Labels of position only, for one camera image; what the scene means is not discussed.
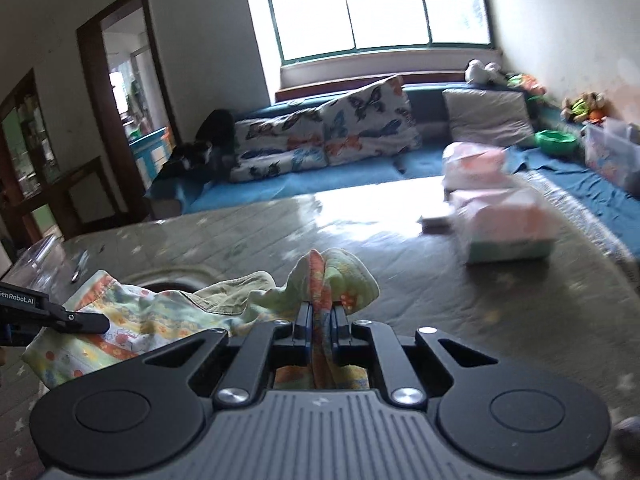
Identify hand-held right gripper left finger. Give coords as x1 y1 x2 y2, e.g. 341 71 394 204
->
142 303 314 408

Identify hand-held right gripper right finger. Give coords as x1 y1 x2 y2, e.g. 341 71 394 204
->
330 304 501 408

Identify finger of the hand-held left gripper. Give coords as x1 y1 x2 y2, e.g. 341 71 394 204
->
49 311 110 335

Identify floral patterned jacket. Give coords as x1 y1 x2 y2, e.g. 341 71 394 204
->
22 249 381 392

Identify clear plastic food container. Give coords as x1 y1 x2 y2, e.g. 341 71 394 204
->
0 236 77 302

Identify flat grey device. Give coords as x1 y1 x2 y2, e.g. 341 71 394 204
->
418 214 454 234

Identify blue sofa bench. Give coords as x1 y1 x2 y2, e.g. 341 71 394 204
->
144 82 640 263

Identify tall wooden glass cabinet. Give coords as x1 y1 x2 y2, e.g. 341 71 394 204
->
0 67 62 242

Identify blue white cabinet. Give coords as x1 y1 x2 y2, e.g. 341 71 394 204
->
128 126 174 192

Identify long butterfly print cushion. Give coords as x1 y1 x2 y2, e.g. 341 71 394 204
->
231 106 329 184

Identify large pink tissue pack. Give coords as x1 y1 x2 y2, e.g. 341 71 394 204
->
449 186 561 266

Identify black bag on sofa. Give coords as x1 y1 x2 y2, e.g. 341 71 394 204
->
169 109 237 182

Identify small pink tissue pack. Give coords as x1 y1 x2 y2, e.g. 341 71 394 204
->
441 141 509 192

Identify square butterfly print cushion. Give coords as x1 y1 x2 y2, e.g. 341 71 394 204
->
319 74 422 167

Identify grey pillow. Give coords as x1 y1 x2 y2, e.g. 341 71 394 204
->
441 86 537 149

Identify green plastic bowl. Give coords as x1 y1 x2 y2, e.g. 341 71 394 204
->
534 129 579 157

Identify white black plush toy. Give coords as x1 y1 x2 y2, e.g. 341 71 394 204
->
464 58 507 87

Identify green orange plush toy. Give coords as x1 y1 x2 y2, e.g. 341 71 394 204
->
505 73 547 97

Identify green framed window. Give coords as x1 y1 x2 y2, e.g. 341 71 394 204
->
259 0 497 64

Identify clear plastic storage box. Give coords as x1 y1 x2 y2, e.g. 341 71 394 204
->
581 118 640 189

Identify brown green plush toys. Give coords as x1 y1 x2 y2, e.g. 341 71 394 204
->
560 91 609 124

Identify dark wooden door frame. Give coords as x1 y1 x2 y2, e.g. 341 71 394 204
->
76 0 182 222

